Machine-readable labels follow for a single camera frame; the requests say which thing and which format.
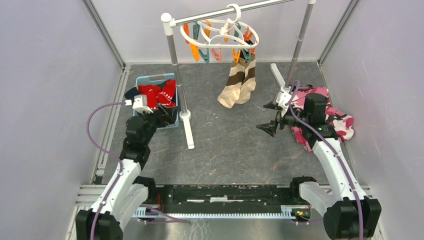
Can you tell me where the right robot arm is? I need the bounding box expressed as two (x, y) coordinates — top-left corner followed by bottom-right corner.
(257, 92), (382, 240)

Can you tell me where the light blue plastic basket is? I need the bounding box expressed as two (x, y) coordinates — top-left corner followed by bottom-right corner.
(135, 73), (179, 130)

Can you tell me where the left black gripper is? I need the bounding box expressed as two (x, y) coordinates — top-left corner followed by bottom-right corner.
(138, 103), (179, 146)

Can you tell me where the teal clothespin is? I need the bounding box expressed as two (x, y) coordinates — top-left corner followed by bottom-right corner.
(233, 23), (241, 38)
(241, 49), (252, 63)
(192, 22), (210, 63)

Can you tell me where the orange clothespin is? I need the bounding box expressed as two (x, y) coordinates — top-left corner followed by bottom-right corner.
(249, 40), (258, 55)
(183, 23), (200, 62)
(232, 48), (241, 63)
(243, 27), (254, 43)

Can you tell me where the red sock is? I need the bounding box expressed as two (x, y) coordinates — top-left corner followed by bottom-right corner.
(136, 79), (177, 111)

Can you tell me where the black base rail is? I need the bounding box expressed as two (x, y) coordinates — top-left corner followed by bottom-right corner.
(143, 184), (310, 215)

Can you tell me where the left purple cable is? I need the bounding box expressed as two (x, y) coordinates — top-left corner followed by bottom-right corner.
(86, 101), (188, 240)

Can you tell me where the white clip hanger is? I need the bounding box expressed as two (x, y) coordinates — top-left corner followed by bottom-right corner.
(174, 3), (260, 50)

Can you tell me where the navy blue sock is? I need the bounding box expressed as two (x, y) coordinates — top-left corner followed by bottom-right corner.
(124, 86), (141, 102)

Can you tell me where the pink clothespin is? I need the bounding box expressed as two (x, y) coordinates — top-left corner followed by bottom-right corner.
(211, 48), (222, 63)

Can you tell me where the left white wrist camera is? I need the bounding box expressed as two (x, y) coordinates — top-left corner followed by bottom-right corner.
(124, 94), (154, 115)

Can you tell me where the silver white drying rack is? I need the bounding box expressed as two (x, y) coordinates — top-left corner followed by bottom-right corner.
(160, 0), (316, 150)

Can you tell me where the pink camouflage bag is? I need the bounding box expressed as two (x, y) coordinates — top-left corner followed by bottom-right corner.
(291, 85), (354, 143)

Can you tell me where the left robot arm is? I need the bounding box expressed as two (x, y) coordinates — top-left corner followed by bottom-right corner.
(75, 104), (179, 240)

